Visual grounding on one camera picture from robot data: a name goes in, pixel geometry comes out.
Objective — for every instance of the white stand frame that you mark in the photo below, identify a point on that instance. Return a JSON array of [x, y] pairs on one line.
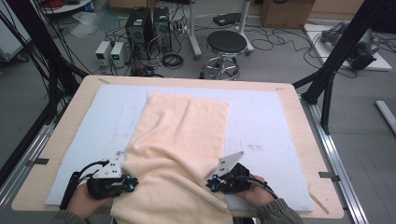
[[194, 37]]

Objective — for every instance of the large black computer tower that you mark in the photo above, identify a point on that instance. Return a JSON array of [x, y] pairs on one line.
[[138, 29]]

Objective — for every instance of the white power supply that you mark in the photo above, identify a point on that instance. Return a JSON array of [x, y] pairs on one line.
[[119, 54], [102, 53]]

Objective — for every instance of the black round stool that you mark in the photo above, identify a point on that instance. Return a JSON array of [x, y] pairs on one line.
[[226, 41]]

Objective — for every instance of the black frame with brace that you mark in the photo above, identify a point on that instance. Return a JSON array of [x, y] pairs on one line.
[[339, 53]]

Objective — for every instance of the flat black device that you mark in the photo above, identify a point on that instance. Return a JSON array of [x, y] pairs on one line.
[[226, 19]]

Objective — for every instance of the cream towel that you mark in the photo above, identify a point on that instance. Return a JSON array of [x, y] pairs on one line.
[[177, 140]]

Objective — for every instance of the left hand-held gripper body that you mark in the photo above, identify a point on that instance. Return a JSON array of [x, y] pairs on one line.
[[104, 186]]

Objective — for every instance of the person's right hand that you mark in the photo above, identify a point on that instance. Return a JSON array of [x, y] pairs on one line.
[[257, 196]]

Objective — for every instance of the round white table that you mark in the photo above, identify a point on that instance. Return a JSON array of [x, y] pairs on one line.
[[70, 6]]

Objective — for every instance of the cardboard box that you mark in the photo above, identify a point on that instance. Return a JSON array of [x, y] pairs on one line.
[[286, 15]]

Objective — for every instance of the white grid mat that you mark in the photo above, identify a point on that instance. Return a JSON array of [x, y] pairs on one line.
[[264, 124]]

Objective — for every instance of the aluminium table rail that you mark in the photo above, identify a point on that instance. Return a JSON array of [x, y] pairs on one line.
[[339, 174], [25, 168]]

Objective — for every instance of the person's left hand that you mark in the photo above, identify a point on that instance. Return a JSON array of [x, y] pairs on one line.
[[82, 202]]

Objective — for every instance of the white tube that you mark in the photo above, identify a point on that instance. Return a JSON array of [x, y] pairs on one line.
[[386, 115]]

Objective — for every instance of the white floor board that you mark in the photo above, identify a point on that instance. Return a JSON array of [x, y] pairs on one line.
[[322, 51]]

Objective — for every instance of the clear plastic sheet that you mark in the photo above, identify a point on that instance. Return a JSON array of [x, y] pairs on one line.
[[85, 23]]

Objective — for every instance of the narrow black computer tower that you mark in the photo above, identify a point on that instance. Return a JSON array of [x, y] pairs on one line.
[[162, 28]]

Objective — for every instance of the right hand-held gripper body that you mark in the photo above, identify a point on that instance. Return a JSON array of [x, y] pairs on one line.
[[235, 179]]

